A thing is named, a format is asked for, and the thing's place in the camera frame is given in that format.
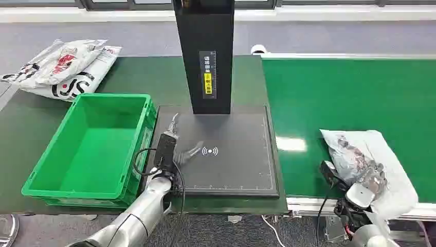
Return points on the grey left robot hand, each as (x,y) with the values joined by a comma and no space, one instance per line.
(187,154)

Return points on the green plastic crate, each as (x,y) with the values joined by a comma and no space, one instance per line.
(88,150)

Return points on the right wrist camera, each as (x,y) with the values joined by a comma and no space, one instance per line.
(332,174)

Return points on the dark window frame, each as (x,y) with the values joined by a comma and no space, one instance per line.
(119,4)

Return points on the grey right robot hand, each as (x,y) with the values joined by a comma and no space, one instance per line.
(374,180)

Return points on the black scanner base plate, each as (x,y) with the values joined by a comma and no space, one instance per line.
(235,163)

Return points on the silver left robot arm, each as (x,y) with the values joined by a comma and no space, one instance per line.
(143,214)

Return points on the white parcel with faded print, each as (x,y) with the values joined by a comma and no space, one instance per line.
(391,160)

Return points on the white tag under table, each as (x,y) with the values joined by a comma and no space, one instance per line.
(235,219)

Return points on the metal conveyor support bracket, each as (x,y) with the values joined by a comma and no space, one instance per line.
(333,230)

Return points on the white roller end cap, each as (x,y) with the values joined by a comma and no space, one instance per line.
(259,49)

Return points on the black scanner post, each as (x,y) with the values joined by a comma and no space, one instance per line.
(207,34)

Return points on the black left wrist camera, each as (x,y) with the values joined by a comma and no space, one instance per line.
(165,150)

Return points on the aluminium conveyor frame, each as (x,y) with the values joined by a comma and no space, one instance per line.
(306,205)

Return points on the black and yellow label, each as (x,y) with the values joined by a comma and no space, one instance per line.
(207,75)

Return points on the white parcel with red print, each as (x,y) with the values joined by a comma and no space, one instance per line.
(61,63)

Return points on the dark green table mat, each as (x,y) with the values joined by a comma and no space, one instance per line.
(153,78)

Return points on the white parcel with black letters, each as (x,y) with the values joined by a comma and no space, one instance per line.
(88,80)

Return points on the green conveyor belt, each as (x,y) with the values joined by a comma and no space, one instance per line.
(340,95)

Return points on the shiny chrome base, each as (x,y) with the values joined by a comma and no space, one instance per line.
(7,231)

